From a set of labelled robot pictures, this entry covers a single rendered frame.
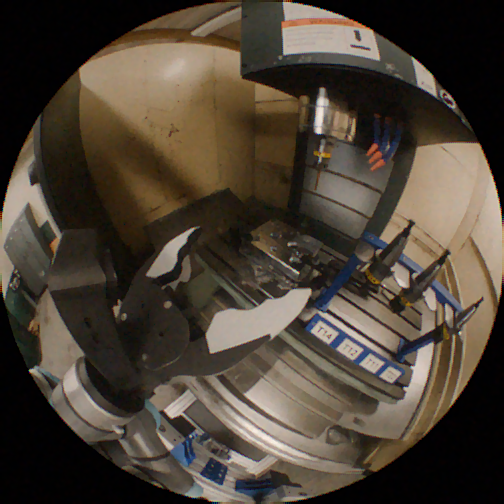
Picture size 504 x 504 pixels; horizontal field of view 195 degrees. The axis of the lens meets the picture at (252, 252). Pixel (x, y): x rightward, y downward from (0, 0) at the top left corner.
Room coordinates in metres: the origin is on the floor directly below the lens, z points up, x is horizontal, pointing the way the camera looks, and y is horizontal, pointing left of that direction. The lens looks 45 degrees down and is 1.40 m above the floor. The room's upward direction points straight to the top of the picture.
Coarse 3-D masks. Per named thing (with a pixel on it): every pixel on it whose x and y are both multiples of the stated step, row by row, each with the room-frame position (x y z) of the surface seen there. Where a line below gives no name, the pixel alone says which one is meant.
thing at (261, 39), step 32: (256, 0) 0.33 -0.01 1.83; (256, 32) 0.33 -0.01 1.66; (256, 64) 0.33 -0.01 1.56; (288, 64) 0.29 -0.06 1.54; (320, 64) 0.25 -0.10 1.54; (352, 64) 0.21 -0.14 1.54; (384, 64) 0.18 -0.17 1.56; (352, 96) 0.35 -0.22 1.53; (384, 96) 0.25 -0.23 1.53; (416, 96) 0.17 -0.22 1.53; (416, 128) 0.29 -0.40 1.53; (448, 128) 0.15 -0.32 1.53
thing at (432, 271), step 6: (432, 264) 0.09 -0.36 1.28; (438, 264) 0.07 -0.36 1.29; (426, 270) 0.09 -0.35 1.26; (432, 270) 0.08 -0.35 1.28; (438, 270) 0.07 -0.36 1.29; (420, 276) 0.09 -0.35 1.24; (426, 276) 0.08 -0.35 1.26; (432, 276) 0.07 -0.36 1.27; (420, 282) 0.08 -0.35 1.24; (426, 282) 0.07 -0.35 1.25; (432, 282) 0.06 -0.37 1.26; (420, 288) 0.07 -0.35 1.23; (426, 288) 0.06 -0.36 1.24
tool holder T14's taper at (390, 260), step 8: (400, 232) 0.16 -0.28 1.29; (392, 240) 0.16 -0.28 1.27; (400, 240) 0.15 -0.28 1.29; (408, 240) 0.14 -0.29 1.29; (384, 248) 0.17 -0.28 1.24; (392, 248) 0.15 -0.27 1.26; (400, 248) 0.14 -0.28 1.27; (384, 256) 0.15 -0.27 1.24; (392, 256) 0.14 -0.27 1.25; (392, 264) 0.13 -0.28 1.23
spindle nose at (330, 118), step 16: (304, 96) 0.41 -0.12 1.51; (320, 96) 0.37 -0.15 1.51; (336, 96) 0.36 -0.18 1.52; (304, 112) 0.41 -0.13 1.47; (320, 112) 0.37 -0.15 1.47; (336, 112) 0.35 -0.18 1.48; (352, 112) 0.36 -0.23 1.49; (304, 128) 0.40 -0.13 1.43; (320, 128) 0.37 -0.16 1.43; (336, 128) 0.35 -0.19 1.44; (352, 128) 0.36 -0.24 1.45
